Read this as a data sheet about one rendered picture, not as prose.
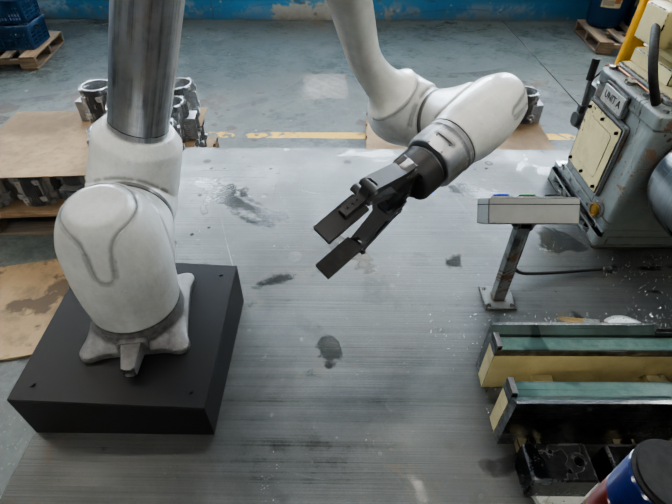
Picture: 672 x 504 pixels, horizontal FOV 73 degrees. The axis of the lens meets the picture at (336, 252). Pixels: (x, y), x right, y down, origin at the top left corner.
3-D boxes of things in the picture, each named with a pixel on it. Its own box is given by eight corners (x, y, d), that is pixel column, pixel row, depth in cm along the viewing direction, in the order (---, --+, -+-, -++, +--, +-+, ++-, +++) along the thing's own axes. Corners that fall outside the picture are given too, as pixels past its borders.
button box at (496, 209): (561, 223, 91) (562, 197, 90) (580, 224, 84) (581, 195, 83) (476, 223, 91) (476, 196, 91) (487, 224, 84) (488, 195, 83)
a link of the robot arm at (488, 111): (486, 178, 69) (425, 165, 79) (547, 121, 73) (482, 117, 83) (468, 115, 63) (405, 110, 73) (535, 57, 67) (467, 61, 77)
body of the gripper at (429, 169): (403, 165, 73) (362, 200, 71) (412, 133, 65) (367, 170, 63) (437, 195, 71) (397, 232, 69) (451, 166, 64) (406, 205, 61)
